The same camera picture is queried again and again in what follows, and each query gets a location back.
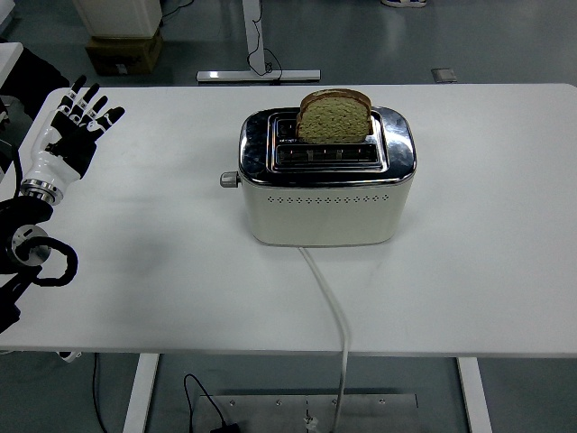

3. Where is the white toaster power cord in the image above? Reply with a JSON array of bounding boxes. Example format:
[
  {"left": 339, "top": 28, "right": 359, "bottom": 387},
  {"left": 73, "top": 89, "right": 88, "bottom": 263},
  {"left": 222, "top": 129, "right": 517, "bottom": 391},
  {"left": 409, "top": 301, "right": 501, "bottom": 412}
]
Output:
[{"left": 298, "top": 245, "right": 352, "bottom": 423}]

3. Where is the cream and chrome toaster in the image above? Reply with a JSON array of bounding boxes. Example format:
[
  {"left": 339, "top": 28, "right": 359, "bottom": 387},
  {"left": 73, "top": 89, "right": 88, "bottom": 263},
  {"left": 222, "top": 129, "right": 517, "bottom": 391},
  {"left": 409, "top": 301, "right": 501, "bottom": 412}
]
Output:
[{"left": 238, "top": 106, "right": 418, "bottom": 248}]

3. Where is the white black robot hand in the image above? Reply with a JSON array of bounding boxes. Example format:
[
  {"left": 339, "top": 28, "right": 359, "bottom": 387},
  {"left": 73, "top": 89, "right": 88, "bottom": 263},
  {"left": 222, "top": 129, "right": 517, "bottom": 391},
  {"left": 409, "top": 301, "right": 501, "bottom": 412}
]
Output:
[{"left": 21, "top": 74, "right": 126, "bottom": 187}]

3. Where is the brown cardboard box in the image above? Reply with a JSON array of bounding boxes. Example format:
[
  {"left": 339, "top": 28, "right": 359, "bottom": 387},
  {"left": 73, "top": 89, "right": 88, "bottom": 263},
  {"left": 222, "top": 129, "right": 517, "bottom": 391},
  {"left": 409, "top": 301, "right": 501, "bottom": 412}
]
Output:
[{"left": 85, "top": 29, "right": 164, "bottom": 77}]

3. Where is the black cable with adapter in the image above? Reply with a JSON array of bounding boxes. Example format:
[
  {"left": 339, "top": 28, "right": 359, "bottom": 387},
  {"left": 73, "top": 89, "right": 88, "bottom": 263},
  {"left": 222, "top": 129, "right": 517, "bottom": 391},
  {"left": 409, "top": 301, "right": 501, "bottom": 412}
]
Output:
[{"left": 183, "top": 373, "right": 243, "bottom": 433}]

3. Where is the white table leg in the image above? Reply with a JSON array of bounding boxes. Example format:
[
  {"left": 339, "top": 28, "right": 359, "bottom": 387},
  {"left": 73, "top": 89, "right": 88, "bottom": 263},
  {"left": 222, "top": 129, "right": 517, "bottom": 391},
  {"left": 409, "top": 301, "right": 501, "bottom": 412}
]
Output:
[
  {"left": 122, "top": 352, "right": 161, "bottom": 433},
  {"left": 456, "top": 356, "right": 495, "bottom": 433}
]

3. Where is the thin black hanging cable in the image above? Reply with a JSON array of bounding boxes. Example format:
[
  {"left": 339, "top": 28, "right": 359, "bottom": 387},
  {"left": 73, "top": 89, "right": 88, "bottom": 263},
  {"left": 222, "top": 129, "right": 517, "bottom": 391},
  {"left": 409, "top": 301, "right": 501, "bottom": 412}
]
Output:
[{"left": 92, "top": 352, "right": 109, "bottom": 433}]

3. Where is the white side table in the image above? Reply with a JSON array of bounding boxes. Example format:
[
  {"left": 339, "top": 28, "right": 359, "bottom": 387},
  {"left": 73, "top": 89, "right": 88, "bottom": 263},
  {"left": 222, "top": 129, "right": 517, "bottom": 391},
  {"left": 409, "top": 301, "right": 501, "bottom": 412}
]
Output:
[{"left": 0, "top": 41, "right": 24, "bottom": 91}]

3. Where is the black cable on desk leg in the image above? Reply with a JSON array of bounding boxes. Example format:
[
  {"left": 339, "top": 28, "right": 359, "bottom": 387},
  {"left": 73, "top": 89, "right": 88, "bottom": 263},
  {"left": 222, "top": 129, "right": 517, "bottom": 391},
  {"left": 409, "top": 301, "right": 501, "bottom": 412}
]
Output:
[{"left": 246, "top": 0, "right": 284, "bottom": 86}]

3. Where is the white cabinet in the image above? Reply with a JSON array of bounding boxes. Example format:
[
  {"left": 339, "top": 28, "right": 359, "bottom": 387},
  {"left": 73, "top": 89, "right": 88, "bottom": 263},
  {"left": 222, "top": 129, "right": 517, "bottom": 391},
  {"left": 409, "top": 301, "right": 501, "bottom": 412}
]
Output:
[{"left": 71, "top": 0, "right": 163, "bottom": 39}]

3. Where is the white desk leg with foot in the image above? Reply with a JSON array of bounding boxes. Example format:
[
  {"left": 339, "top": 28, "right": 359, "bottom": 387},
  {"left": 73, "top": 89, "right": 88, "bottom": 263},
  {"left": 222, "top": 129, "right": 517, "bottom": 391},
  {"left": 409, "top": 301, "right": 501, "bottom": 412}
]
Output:
[{"left": 197, "top": 0, "right": 322, "bottom": 84}]

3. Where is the brown bread slice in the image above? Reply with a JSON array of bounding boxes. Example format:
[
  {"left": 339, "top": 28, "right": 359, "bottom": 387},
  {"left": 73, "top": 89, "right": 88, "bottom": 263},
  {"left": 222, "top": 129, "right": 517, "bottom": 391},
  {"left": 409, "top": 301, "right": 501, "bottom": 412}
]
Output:
[{"left": 295, "top": 88, "right": 374, "bottom": 145}]

